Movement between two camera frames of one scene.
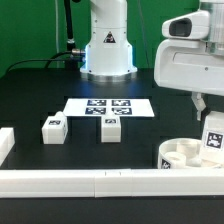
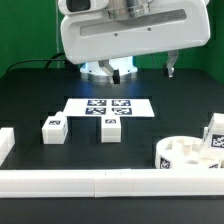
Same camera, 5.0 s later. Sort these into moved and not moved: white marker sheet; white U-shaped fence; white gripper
Moved: white gripper
Not moved: white U-shaped fence; white marker sheet
